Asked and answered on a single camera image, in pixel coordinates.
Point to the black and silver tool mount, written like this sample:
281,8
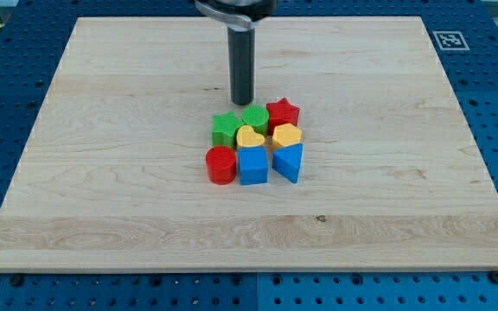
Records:
237,14

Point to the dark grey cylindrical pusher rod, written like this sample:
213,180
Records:
241,47

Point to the blue cube block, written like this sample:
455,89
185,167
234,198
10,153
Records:
253,165

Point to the green cylinder block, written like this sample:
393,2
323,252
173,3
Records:
256,116

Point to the red star block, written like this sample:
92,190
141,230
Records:
281,112

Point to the green star block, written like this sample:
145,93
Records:
225,129

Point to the yellow heart block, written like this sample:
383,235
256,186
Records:
247,137

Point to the yellow pentagon block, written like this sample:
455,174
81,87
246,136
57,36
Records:
285,135

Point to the red cylinder block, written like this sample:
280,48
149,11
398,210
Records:
221,165

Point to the blue triangle block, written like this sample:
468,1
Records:
287,161

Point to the light wooden board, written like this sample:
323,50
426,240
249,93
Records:
113,176

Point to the white fiducial marker tag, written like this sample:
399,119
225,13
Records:
450,40

